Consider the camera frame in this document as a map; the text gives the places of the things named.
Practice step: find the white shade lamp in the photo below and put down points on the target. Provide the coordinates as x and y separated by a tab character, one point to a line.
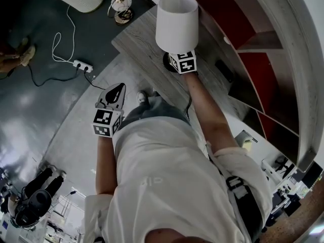
176	24

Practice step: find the grey shelf with red panels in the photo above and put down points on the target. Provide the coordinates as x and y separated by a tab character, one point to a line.
255	67

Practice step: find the grey wooden table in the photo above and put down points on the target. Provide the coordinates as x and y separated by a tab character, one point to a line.
146	49

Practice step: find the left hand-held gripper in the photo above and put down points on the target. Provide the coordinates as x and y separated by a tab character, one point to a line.
103	121

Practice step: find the black flat device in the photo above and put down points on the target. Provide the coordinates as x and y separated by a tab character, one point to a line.
224	71

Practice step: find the person's white shoe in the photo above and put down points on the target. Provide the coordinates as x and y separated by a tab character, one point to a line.
141	96

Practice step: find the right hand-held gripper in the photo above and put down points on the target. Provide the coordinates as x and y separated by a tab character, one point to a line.
186	64

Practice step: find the white power strip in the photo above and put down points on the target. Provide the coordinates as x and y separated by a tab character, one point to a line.
83	66

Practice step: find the person's right forearm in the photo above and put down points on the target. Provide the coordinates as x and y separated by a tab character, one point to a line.
207	110

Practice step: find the person's left forearm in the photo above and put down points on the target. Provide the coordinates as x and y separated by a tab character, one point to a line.
105	166

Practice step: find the person's grey trousers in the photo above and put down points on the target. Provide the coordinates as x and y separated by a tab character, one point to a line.
154	109

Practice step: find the person's white shirt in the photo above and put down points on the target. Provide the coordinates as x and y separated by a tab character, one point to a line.
164	176

